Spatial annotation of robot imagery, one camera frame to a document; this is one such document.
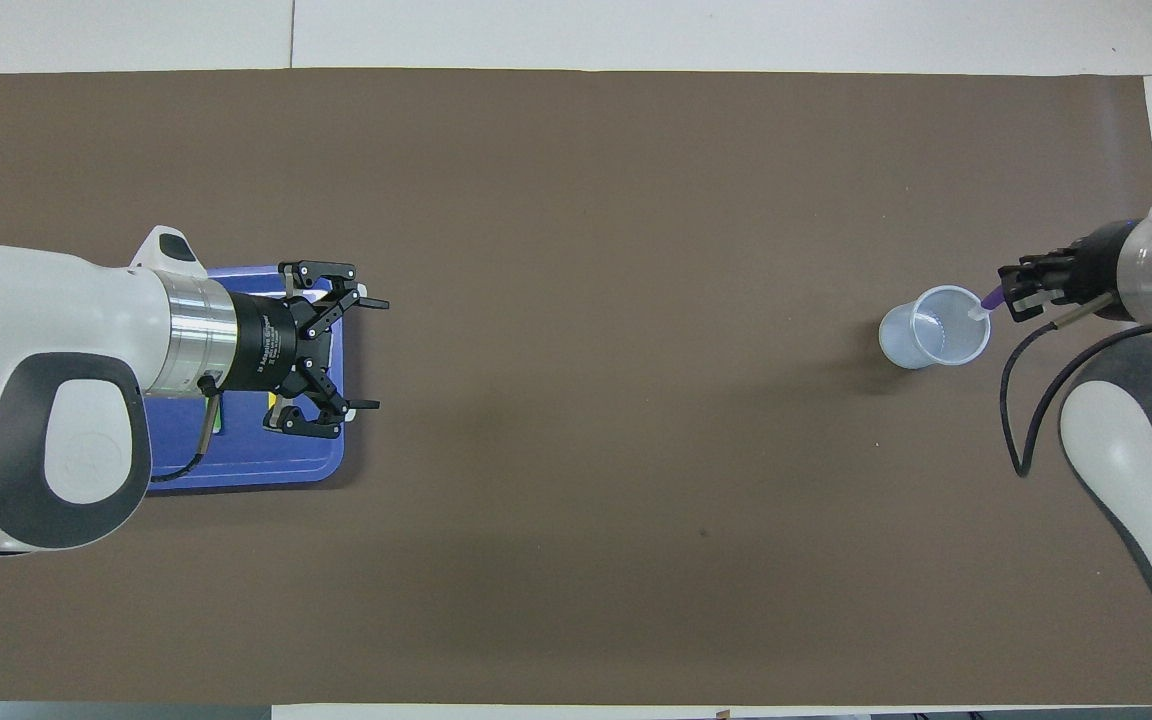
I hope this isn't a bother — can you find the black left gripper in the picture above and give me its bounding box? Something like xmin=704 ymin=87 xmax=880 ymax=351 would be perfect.
xmin=229 ymin=260 xmax=390 ymax=441

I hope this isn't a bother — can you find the blue plastic tray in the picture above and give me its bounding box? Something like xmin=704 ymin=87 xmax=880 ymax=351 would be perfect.
xmin=141 ymin=264 xmax=349 ymax=491

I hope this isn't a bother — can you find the clear plastic cup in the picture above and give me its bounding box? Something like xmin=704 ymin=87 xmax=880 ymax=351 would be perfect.
xmin=878 ymin=285 xmax=992 ymax=371

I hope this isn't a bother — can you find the brown table mat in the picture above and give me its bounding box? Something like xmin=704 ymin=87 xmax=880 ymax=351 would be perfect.
xmin=0 ymin=68 xmax=1152 ymax=707

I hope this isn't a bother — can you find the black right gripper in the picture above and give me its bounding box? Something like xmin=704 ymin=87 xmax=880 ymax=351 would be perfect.
xmin=998 ymin=220 xmax=1137 ymax=323

